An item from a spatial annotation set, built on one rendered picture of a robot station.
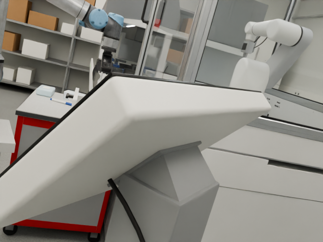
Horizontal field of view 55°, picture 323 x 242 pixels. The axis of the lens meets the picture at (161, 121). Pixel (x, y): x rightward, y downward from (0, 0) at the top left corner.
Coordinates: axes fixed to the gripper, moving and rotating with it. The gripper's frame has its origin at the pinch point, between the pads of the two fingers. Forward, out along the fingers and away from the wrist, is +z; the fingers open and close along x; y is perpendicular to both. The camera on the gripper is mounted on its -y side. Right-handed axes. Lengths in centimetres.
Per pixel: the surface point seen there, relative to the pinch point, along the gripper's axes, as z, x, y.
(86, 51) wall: 11, 9, 423
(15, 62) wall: 60, 120, 428
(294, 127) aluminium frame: -12, -71, -49
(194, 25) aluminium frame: -36, -22, -45
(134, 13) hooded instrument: -46, -17, 86
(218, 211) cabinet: 27, -52, -49
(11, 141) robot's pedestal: 22.1, 29.0, -28.3
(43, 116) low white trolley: 23.1, 23.6, 15.8
